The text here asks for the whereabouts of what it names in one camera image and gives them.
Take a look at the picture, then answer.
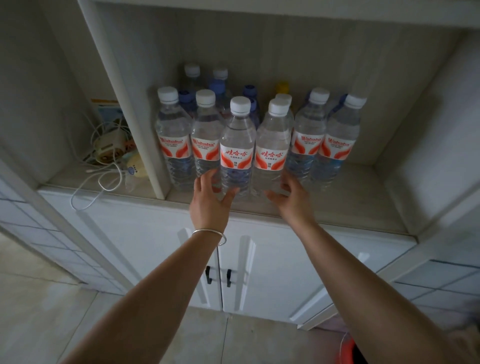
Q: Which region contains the person's right forearm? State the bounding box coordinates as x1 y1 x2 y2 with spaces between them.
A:
289 221 474 364

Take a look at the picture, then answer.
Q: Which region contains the white cabinet door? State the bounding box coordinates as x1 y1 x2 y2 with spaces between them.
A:
38 188 224 313
218 214 418 325

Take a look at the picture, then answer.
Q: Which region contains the red object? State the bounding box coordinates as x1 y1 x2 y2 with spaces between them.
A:
339 332 362 364

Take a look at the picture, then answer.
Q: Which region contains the person's left forearm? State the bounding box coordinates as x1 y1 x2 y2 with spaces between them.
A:
60 229 227 364

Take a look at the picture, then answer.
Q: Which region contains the white cable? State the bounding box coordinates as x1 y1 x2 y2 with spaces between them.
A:
69 112 133 211

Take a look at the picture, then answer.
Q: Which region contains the silver bangle bracelet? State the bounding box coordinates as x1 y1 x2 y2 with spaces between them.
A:
191 229 228 247

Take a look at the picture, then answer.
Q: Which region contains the group of white-capped water bottles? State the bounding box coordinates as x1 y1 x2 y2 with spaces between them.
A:
155 63 368 202

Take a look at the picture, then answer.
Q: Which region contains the person's right hand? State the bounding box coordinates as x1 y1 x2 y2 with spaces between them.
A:
266 170 319 228

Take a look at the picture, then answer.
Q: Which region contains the person's left hand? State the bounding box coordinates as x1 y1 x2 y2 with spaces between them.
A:
189 169 241 235

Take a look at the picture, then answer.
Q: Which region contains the colourful paper package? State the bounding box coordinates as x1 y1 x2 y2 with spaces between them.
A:
90 98 125 126

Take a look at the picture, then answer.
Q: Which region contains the white shelf cabinet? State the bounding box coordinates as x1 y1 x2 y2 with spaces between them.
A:
0 0 480 331

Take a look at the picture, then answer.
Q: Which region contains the blue-capped plastic bottle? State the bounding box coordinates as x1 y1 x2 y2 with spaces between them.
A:
178 90 197 118
208 79 230 113
242 85 261 128
328 94 349 118

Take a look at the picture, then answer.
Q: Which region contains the pale yellow small device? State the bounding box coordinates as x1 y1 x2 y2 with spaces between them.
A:
125 154 147 179

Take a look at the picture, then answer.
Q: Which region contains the beige round device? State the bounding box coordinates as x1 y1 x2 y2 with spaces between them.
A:
93 129 127 165

